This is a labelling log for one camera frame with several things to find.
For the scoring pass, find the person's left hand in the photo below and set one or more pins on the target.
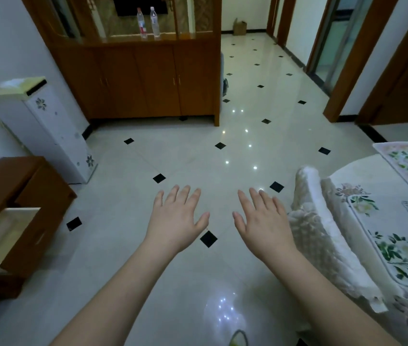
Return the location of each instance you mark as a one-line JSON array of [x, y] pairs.
[[175, 227]]

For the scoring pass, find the person's right hand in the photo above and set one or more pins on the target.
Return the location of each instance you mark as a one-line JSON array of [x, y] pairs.
[[267, 234]]

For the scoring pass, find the white green-leaf floral placemat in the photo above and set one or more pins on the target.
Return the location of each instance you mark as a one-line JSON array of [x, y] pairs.
[[387, 219]]

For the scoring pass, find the person's right forearm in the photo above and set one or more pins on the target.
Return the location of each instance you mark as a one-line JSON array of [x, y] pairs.
[[322, 302]]

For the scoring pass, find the person's left forearm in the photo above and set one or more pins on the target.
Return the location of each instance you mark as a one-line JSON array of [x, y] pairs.
[[117, 302]]

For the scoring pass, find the quilted chair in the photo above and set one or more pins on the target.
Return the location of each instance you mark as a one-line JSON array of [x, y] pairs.
[[319, 241]]

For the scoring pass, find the cloth-covered dining table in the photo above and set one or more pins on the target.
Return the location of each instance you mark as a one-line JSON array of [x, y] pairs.
[[366, 172]]

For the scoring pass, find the table with cream tablecloth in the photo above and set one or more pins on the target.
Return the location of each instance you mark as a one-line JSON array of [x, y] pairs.
[[376, 183]]

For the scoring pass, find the dark brown wooden furniture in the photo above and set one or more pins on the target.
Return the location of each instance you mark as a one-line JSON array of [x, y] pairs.
[[135, 79]]

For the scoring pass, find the grey sofa with striped cloth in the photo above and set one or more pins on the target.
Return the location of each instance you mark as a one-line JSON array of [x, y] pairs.
[[224, 79]]

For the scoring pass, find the white floral water dispenser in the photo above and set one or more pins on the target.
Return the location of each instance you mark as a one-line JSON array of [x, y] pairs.
[[38, 133]]

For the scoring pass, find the low brown wooden cabinet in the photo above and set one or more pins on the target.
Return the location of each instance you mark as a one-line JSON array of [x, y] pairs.
[[9, 180]]

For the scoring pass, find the clear bottle with red label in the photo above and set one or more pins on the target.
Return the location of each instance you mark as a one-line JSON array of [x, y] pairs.
[[142, 23]]

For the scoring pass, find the glass sliding door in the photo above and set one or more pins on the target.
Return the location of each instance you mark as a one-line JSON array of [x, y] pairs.
[[337, 39]]

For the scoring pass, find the brown cardboard box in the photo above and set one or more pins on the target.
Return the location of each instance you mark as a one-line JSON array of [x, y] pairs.
[[240, 28]]

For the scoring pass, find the black television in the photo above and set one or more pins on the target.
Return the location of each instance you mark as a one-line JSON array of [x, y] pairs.
[[139, 5]]

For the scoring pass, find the brown wooden door frame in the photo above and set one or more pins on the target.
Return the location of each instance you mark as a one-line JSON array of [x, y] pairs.
[[387, 75], [283, 21]]

